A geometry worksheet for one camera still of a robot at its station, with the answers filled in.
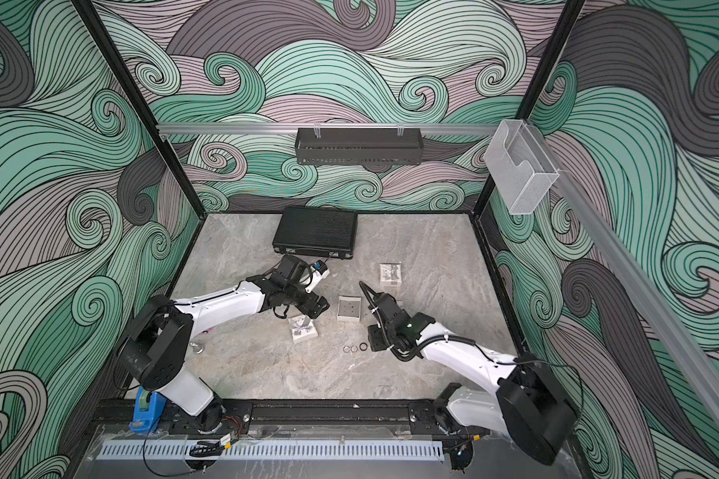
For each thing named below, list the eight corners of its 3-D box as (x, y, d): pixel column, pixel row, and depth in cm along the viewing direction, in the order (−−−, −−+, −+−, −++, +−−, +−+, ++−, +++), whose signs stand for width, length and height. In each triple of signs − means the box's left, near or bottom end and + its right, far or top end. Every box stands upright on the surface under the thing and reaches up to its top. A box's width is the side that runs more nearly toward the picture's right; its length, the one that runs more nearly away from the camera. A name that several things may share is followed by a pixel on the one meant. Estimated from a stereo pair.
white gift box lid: (380, 288, 100) (381, 281, 97) (378, 269, 105) (379, 262, 102) (401, 288, 100) (403, 281, 97) (399, 269, 105) (400, 262, 102)
